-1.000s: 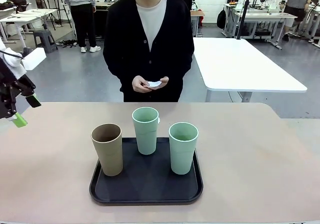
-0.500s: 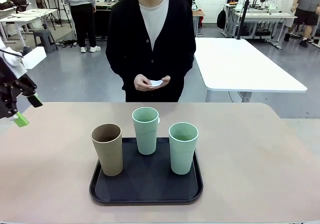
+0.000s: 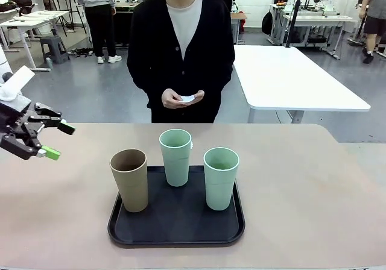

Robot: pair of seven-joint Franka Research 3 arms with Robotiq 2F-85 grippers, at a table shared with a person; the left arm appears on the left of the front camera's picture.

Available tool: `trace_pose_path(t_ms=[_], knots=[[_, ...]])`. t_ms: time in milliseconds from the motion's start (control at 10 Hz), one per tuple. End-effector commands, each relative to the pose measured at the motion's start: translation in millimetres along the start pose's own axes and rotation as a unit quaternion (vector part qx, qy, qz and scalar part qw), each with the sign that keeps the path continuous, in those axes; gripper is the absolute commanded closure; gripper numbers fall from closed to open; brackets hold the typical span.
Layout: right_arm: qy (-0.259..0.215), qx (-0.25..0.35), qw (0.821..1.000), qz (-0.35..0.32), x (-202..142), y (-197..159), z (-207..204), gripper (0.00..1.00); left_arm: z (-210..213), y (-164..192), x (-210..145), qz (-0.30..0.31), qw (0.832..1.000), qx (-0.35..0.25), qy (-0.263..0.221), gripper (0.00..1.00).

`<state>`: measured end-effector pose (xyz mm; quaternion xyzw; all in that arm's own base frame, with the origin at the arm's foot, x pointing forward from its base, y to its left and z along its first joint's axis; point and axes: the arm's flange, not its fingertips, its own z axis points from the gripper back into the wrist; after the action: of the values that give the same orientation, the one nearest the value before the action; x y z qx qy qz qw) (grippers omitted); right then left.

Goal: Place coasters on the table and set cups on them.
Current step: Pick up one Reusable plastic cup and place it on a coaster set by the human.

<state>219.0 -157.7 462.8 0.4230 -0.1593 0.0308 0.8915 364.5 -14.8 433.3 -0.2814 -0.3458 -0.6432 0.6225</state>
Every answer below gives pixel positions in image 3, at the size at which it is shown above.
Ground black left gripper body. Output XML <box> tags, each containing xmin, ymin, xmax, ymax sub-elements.
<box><xmin>0</xmin><ymin>106</ymin><xmax>30</xmax><ymax>139</ymax></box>

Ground tall brown cup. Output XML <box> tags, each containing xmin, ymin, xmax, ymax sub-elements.
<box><xmin>109</xmin><ymin>148</ymin><xmax>150</xmax><ymax>213</ymax></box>

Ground tall green cup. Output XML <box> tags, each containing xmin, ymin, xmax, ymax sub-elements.
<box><xmin>203</xmin><ymin>146</ymin><xmax>241</xmax><ymax>212</ymax></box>
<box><xmin>159</xmin><ymin>128</ymin><xmax>193</xmax><ymax>187</ymax></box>

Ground person's right forearm black sleeve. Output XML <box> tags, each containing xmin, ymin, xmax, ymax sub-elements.
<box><xmin>127</xmin><ymin>66</ymin><xmax>169</xmax><ymax>102</ymax></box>

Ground person's left forearm black sleeve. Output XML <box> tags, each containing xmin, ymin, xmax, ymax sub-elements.
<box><xmin>197</xmin><ymin>66</ymin><xmax>235</xmax><ymax>102</ymax></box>

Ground person's right hand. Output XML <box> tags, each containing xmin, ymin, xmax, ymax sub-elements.
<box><xmin>161</xmin><ymin>88</ymin><xmax>185</xmax><ymax>110</ymax></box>

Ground person's left hand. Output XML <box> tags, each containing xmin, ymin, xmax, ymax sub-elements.
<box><xmin>183</xmin><ymin>90</ymin><xmax>206</xmax><ymax>105</ymax></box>

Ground grey plastic stool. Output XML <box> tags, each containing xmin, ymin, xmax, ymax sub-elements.
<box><xmin>40</xmin><ymin>36</ymin><xmax>71</xmax><ymax>65</ymax></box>

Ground white height-adjustable desk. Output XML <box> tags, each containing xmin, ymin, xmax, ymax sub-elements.
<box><xmin>0</xmin><ymin>10</ymin><xmax>70</xmax><ymax>72</ymax></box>

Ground bystander grey top black trousers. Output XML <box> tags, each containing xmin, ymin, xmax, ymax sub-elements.
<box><xmin>74</xmin><ymin>0</ymin><xmax>123</xmax><ymax>64</ymax></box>

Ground black bag on desk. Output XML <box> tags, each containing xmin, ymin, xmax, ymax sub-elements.
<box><xmin>0</xmin><ymin>0</ymin><xmax>34</xmax><ymax>13</ymax></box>

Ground person in black cardigan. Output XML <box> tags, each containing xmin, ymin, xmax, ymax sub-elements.
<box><xmin>126</xmin><ymin>0</ymin><xmax>236</xmax><ymax>124</ymax></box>

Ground black plastic tray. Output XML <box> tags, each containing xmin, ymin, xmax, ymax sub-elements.
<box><xmin>107</xmin><ymin>165</ymin><xmax>246</xmax><ymax>248</ymax></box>

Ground black hanging backpack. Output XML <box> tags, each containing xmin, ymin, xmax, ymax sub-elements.
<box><xmin>261</xmin><ymin>9</ymin><xmax>274</xmax><ymax>36</ymax></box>

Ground large white table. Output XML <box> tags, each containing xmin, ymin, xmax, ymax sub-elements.
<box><xmin>233</xmin><ymin>45</ymin><xmax>372</xmax><ymax>124</ymax></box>

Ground black vertical pole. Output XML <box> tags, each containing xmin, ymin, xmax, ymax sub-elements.
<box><xmin>285</xmin><ymin>0</ymin><xmax>303</xmax><ymax>48</ymax></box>

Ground white lab bench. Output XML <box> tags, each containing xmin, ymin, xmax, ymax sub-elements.
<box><xmin>282</xmin><ymin>13</ymin><xmax>359</xmax><ymax>60</ymax></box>

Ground bystander grey shirt black shorts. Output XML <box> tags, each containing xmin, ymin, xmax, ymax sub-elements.
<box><xmin>358</xmin><ymin>0</ymin><xmax>386</xmax><ymax>64</ymax></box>

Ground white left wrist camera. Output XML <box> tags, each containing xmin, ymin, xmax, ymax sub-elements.
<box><xmin>0</xmin><ymin>66</ymin><xmax>36</xmax><ymax>102</ymax></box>

